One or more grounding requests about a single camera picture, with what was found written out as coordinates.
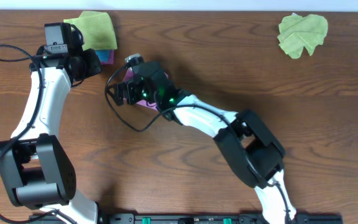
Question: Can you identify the folded lime green cloth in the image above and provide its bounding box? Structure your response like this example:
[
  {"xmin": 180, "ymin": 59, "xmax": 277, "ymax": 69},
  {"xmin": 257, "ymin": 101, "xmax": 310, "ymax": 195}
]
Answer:
[{"xmin": 63, "ymin": 11, "xmax": 117, "ymax": 50}]

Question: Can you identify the purple microfiber cloth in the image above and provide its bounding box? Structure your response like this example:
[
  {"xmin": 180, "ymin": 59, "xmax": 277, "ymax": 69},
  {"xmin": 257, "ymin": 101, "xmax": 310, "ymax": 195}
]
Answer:
[{"xmin": 123, "ymin": 68, "xmax": 169, "ymax": 110}]

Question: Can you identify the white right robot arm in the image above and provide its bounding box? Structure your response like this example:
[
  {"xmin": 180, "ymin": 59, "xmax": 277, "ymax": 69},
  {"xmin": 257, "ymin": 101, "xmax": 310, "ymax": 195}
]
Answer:
[{"xmin": 105, "ymin": 78, "xmax": 296, "ymax": 223}]

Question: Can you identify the folded purple cloth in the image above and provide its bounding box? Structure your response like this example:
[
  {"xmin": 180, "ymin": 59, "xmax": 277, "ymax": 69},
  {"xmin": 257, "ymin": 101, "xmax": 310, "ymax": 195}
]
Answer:
[{"xmin": 101, "ymin": 50, "xmax": 114, "ymax": 65}]

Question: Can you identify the folded blue cloth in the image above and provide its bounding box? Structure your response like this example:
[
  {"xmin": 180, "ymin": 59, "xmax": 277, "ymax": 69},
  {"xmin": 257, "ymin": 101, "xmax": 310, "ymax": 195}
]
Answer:
[{"xmin": 95, "ymin": 50, "xmax": 110, "ymax": 63}]

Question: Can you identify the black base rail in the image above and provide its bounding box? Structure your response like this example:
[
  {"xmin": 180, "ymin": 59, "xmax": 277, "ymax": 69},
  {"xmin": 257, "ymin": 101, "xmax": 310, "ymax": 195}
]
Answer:
[{"xmin": 95, "ymin": 213, "xmax": 343, "ymax": 224}]

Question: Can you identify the crumpled lime green cloth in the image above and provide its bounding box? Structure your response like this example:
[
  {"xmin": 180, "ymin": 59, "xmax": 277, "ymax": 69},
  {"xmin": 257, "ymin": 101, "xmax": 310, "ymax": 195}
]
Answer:
[{"xmin": 277, "ymin": 13, "xmax": 328, "ymax": 59}]

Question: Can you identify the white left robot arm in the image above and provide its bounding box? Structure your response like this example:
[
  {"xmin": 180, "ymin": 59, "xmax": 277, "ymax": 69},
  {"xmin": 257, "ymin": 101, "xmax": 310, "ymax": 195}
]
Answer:
[{"xmin": 0, "ymin": 48, "xmax": 101, "ymax": 223}]

